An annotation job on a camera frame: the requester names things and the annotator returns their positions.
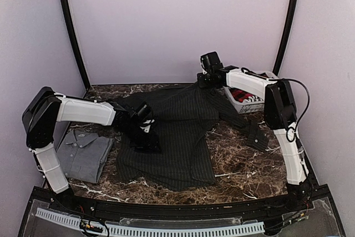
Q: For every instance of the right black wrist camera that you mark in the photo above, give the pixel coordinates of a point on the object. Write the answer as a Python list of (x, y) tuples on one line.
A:
[(211, 62)]

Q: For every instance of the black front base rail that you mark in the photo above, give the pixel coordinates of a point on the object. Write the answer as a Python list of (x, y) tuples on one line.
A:
[(262, 210)]

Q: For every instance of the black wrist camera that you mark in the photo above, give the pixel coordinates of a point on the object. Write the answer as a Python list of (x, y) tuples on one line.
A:
[(144, 112), (211, 62)]

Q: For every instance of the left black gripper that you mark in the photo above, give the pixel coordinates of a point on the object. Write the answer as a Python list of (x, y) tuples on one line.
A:
[(149, 144)]

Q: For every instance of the black pinstriped long sleeve shirt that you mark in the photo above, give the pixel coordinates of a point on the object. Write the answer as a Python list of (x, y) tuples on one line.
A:
[(183, 116)]

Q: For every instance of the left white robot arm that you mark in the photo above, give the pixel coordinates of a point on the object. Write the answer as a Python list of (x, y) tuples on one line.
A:
[(48, 108)]

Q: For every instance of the black white patterned garment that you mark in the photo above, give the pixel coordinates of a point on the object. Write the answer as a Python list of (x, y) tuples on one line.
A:
[(252, 99)]

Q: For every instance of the folded grey shirt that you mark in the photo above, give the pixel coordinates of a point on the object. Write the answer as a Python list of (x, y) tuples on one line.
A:
[(83, 155)]

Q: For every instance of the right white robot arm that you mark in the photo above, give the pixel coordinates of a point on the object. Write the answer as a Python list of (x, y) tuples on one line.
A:
[(279, 115)]

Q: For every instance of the left black frame post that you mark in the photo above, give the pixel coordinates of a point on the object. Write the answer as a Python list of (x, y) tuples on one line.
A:
[(74, 43)]

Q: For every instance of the white plastic laundry basket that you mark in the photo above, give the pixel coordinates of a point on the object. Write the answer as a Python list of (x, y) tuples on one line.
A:
[(249, 103)]

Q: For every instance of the white slotted cable duct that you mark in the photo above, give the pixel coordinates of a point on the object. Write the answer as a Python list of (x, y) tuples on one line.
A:
[(133, 227)]

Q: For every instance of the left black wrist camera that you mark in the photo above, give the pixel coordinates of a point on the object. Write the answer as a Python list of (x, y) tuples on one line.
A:
[(144, 112)]

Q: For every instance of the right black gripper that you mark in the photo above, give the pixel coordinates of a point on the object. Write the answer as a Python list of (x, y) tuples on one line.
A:
[(202, 83)]

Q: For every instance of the red black plaid shirt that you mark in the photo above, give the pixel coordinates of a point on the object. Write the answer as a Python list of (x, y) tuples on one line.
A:
[(240, 95)]

